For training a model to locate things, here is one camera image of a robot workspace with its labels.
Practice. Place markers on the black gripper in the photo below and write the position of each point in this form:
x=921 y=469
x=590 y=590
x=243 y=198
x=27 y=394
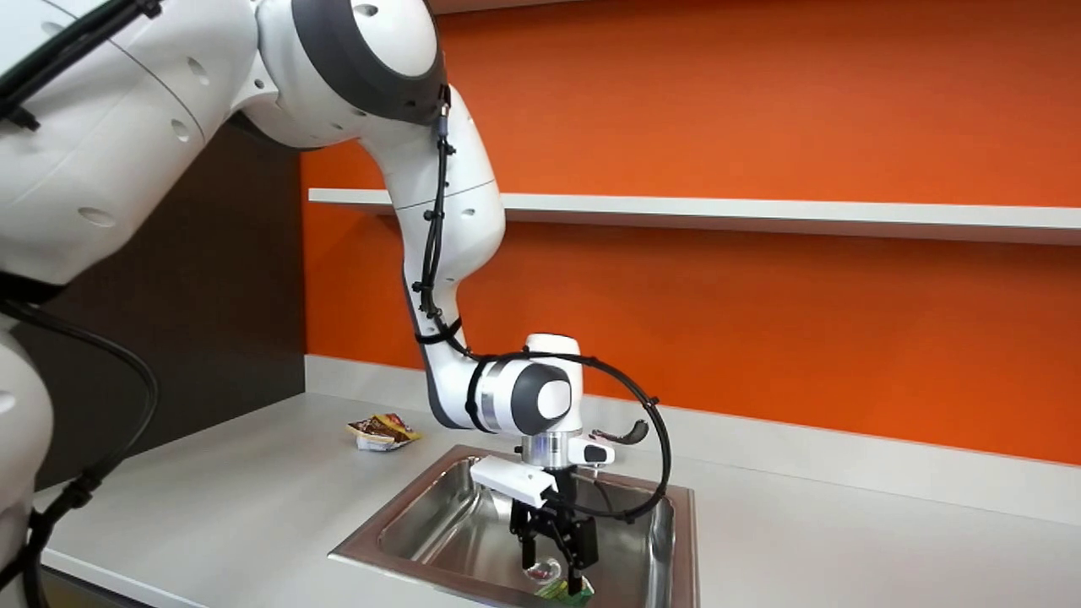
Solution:
x=558 y=502

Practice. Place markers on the small white bowl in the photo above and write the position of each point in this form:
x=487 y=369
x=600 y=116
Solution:
x=377 y=441

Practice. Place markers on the stainless steel sink basin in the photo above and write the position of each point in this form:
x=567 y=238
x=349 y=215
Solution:
x=439 y=523

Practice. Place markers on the white wall shelf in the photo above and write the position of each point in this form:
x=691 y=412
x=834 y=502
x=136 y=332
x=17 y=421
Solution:
x=787 y=215

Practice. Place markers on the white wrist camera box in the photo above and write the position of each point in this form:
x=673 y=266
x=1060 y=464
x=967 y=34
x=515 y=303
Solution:
x=512 y=479

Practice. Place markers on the metal sink drain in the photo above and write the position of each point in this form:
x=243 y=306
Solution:
x=542 y=570

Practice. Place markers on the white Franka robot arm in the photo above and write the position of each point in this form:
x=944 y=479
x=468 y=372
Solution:
x=136 y=121

